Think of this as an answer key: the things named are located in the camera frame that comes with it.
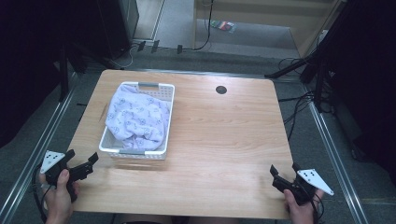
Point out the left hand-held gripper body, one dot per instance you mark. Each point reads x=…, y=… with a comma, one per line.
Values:
x=79, y=171

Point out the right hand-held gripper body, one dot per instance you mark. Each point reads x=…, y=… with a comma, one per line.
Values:
x=299, y=186

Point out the person's right hand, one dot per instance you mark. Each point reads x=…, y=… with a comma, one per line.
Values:
x=300, y=213

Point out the person's left hand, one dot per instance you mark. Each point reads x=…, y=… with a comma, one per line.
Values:
x=59, y=199

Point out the white plastic basket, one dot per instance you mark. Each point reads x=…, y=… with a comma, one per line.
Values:
x=109, y=146

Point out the light purple printed cloth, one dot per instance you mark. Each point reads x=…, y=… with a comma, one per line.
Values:
x=137, y=118

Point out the black round table grommet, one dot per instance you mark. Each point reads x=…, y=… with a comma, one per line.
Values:
x=221, y=90

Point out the black metal stand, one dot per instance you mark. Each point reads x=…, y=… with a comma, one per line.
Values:
x=320, y=62

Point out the black power plug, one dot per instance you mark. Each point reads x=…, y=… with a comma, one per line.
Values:
x=179, y=48
x=155, y=46

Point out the black cabinet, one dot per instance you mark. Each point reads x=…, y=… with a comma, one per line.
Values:
x=120, y=25

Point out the light wooden shelf unit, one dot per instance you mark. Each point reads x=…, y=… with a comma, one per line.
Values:
x=311, y=21

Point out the colourful packet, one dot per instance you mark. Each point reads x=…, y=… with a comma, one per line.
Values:
x=223, y=25

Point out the metal floor rail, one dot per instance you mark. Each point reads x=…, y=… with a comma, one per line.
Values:
x=34, y=152
x=337, y=161

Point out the black upright post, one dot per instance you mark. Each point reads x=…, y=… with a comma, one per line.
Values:
x=63, y=74

